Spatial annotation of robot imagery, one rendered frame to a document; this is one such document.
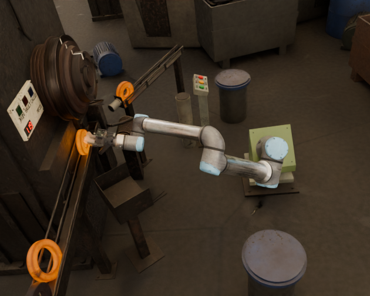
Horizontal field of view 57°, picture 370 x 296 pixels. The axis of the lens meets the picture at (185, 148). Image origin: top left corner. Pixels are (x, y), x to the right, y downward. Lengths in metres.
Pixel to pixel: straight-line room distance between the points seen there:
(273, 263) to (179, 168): 1.35
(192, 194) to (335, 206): 1.03
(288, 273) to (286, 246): 0.15
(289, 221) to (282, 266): 0.74
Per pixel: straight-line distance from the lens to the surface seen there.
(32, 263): 1.68
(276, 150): 2.33
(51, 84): 1.88
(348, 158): 3.05
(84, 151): 2.14
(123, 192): 1.98
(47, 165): 1.91
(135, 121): 2.21
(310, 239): 2.47
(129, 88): 2.63
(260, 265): 1.83
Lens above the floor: 2.01
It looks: 41 degrees down
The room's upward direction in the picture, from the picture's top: 9 degrees counter-clockwise
